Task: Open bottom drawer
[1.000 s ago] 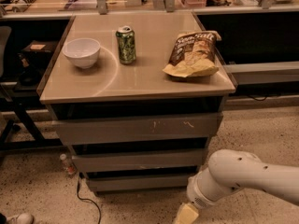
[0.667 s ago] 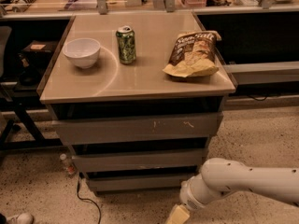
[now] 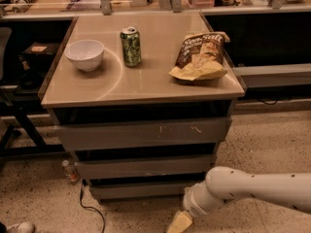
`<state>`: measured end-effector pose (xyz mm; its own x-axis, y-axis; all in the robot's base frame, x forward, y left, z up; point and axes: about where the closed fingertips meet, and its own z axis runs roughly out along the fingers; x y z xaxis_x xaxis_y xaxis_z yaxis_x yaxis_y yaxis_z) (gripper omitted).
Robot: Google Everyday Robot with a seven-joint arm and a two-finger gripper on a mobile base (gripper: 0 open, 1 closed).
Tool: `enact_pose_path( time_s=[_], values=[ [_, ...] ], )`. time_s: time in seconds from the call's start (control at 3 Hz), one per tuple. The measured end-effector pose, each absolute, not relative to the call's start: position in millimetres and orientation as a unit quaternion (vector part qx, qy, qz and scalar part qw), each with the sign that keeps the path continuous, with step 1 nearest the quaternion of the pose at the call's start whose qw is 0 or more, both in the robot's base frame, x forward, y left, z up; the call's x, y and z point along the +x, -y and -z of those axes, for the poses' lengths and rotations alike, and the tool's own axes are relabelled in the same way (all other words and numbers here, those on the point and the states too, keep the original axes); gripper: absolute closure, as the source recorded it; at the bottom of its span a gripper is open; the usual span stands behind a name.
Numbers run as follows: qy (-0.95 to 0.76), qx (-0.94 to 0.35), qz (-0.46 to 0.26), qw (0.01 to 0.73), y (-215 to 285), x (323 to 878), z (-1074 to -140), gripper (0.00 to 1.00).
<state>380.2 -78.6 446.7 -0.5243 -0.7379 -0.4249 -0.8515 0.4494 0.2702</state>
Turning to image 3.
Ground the grey middle drawer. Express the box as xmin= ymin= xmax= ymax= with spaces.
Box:
xmin=75 ymin=154 xmax=217 ymax=180

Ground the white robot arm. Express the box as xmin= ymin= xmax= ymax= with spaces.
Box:
xmin=165 ymin=166 xmax=311 ymax=233

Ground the sea salt chips bag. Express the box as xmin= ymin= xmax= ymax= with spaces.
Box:
xmin=169 ymin=32 xmax=230 ymax=82

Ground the grey bottom drawer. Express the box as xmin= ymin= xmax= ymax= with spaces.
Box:
xmin=89 ymin=181 xmax=196 ymax=200

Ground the green soda can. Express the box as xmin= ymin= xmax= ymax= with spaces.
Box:
xmin=120 ymin=26 xmax=141 ymax=67

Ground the white shoe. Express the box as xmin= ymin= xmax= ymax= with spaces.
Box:
xmin=4 ymin=221 xmax=35 ymax=233

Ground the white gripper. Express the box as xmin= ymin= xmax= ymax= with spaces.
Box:
xmin=166 ymin=182 xmax=221 ymax=233

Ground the clear plastic bottle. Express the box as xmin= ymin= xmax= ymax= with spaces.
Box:
xmin=62 ymin=160 xmax=80 ymax=183

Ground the black floor cable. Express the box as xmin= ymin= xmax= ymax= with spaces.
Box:
xmin=79 ymin=182 xmax=107 ymax=233

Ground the grey drawer cabinet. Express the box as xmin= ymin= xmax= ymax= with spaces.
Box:
xmin=42 ymin=13 xmax=244 ymax=188

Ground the black box with label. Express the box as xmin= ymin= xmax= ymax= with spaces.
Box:
xmin=22 ymin=42 xmax=60 ymax=60

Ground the grey drawer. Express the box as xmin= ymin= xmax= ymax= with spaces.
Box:
xmin=75 ymin=154 xmax=217 ymax=180
xmin=54 ymin=116 xmax=231 ymax=151
xmin=89 ymin=181 xmax=196 ymax=200

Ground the white bowl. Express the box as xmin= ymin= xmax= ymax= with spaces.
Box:
xmin=64 ymin=40 xmax=104 ymax=72

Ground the grey top drawer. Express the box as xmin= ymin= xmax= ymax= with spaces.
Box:
xmin=54 ymin=116 xmax=231 ymax=151

